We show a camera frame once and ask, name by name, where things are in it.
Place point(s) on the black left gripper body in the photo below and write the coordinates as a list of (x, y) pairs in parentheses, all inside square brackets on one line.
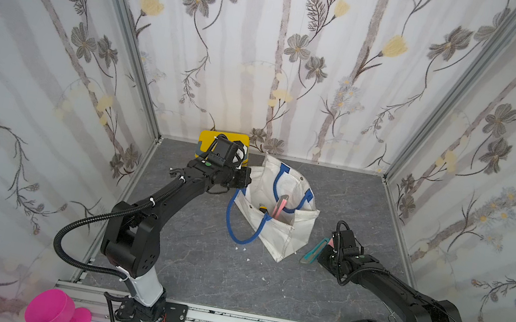
[(237, 178)]

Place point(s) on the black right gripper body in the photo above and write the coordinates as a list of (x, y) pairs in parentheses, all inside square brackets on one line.
[(329, 256)]

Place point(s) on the teal utility knife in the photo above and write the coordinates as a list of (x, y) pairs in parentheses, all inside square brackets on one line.
[(314, 253)]

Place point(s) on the white canvas tote bag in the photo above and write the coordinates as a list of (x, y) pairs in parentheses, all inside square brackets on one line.
[(291, 231)]

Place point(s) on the pink utility knife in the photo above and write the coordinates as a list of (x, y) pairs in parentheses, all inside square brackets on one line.
[(280, 206)]

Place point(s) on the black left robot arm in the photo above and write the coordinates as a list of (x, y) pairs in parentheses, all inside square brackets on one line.
[(132, 238)]

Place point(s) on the yellow plastic box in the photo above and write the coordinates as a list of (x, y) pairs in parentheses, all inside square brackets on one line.
[(208, 137)]

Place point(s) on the pink plastic funnel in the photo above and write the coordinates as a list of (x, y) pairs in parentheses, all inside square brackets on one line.
[(55, 306)]

